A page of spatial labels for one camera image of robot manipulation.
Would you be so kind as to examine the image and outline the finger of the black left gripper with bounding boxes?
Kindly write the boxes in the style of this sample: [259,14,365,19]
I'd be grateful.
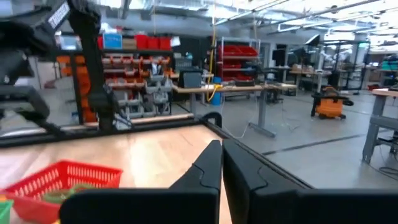
[0,85,50,124]

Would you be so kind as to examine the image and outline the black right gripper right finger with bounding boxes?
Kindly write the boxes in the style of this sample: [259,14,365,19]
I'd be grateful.
[222,139,313,224]

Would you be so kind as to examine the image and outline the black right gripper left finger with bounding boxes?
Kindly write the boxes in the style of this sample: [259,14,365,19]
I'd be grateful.
[169,139,223,224]

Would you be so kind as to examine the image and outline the green spring keychain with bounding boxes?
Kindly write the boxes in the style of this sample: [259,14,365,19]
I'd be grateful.
[42,183,98,205]

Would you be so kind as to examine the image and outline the orange parts shelf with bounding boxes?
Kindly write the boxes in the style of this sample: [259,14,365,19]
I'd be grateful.
[55,54,98,124]

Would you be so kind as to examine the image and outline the blue waste bin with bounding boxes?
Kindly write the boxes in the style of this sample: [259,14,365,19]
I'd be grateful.
[210,77,223,106]

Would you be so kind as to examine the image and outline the red plastic basket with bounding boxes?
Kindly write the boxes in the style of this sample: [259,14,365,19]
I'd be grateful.
[2,159,124,224]

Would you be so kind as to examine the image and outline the blue storage box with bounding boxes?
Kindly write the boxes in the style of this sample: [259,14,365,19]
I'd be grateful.
[103,32,123,50]

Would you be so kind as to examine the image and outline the long wooden workbench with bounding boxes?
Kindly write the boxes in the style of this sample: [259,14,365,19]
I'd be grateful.
[172,82,299,138]

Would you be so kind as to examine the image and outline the black monitor on workbench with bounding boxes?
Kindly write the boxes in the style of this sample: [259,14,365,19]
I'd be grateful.
[177,68,203,90]

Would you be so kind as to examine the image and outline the grey parts bin rack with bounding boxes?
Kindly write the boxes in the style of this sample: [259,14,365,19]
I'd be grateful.
[102,49,174,119]

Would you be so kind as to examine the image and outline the orange shop vacuum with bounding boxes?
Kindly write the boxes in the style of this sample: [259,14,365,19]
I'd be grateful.
[310,86,354,121]

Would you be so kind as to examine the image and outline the brown cardboard box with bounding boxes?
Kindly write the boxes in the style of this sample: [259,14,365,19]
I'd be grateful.
[122,37,137,50]

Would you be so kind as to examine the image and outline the green plastic basket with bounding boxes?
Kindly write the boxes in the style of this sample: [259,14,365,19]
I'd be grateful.
[0,199,15,224]

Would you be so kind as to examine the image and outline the grey metal table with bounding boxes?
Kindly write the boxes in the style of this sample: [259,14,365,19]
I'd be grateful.
[361,88,398,165]

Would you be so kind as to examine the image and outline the shelf with red bins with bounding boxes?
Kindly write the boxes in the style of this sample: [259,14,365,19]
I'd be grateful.
[216,36,261,82]

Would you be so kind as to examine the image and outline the red bins atop rack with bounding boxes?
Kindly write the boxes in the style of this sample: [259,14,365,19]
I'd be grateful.
[135,33,172,51]

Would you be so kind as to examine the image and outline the yellow cable over workbench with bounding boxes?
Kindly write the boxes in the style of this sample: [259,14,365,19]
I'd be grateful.
[206,26,224,103]

